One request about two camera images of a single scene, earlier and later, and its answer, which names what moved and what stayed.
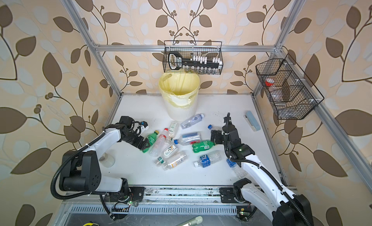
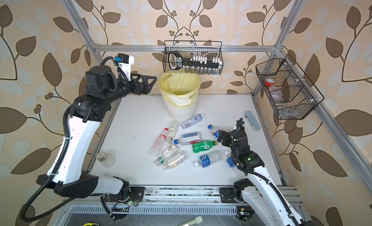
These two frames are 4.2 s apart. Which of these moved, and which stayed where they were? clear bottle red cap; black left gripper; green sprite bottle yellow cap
Moved: black left gripper
Stayed: green sprite bottle yellow cap; clear bottle red cap
